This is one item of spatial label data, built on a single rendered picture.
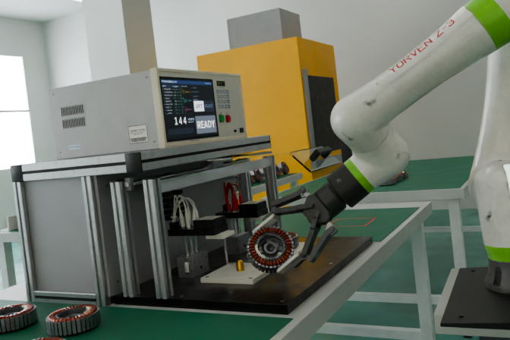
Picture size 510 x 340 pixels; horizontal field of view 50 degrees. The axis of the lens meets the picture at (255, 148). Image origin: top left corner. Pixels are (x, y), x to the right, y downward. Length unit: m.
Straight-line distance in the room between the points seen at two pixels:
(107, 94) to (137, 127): 0.13
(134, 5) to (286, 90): 1.75
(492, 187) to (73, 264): 1.00
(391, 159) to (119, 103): 0.71
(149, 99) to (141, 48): 4.26
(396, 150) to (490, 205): 0.23
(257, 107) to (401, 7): 2.35
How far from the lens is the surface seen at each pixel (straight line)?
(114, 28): 5.62
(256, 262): 1.31
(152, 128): 1.43
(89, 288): 1.48
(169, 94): 1.45
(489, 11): 1.19
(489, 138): 1.36
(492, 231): 1.21
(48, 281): 1.58
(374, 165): 1.26
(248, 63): 5.32
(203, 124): 1.56
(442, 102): 6.61
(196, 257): 1.49
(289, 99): 5.12
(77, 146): 1.61
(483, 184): 1.19
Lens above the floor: 1.13
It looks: 2 degrees down
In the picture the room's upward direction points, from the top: 6 degrees counter-clockwise
